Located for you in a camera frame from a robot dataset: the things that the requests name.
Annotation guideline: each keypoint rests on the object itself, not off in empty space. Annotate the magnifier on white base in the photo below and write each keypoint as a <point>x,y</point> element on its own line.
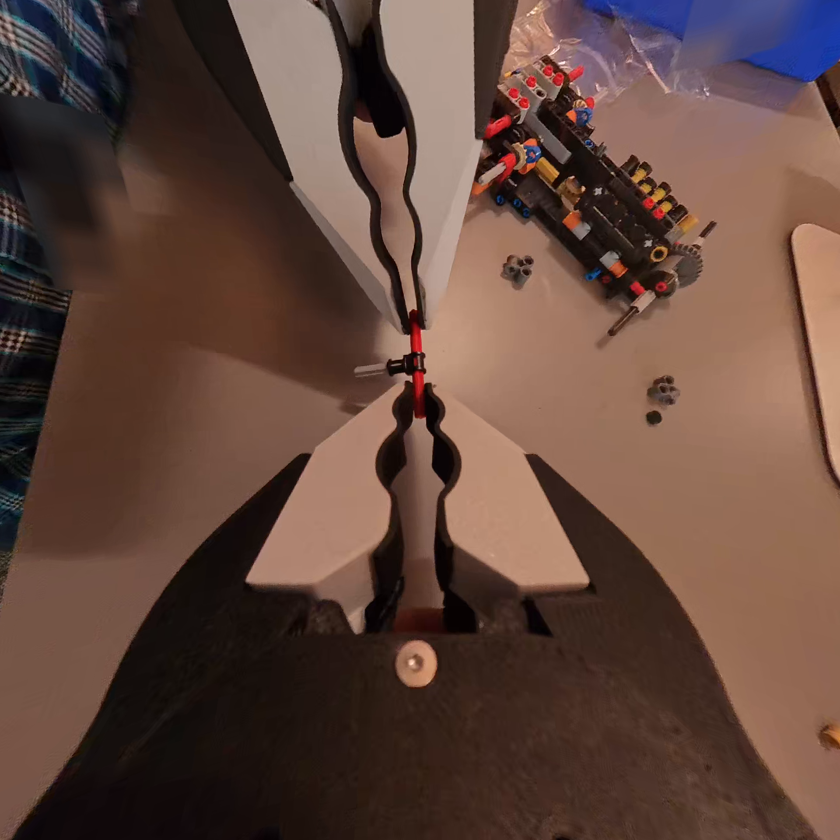
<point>820,341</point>

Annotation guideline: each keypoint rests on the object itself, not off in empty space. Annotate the clear plastic bag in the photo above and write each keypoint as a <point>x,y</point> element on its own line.
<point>623,59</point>

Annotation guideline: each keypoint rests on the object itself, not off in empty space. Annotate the multicoloured brick technic assembly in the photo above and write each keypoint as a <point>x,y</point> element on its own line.
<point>590,197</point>

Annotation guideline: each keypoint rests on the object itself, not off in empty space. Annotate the small blue plastic bin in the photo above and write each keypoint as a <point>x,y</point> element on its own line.
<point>623,8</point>

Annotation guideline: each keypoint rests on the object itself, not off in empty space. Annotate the dark grey lego connector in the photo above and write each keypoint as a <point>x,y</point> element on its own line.
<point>518,269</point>
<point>663,389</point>

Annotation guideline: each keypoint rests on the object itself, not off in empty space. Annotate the tan lego pin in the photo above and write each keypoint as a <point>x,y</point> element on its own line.
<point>831,736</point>

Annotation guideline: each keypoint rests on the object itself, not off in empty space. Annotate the red axle with black connector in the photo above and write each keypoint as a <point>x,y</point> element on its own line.
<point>417,341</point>

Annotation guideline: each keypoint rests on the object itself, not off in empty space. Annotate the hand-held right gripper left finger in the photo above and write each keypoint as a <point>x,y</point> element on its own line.
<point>328,512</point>

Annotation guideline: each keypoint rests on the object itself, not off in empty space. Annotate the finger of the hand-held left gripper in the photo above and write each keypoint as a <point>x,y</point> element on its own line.
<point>295,118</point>
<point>446,118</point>

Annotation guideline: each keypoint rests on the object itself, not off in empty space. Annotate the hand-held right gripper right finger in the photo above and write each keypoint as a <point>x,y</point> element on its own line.
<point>505,518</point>

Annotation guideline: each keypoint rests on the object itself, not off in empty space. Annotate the person in blue plaid shirt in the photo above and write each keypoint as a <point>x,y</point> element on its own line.
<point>59,46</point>

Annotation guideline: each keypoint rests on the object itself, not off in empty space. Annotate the light grey lego pin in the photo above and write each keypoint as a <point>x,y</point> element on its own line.
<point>371,369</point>

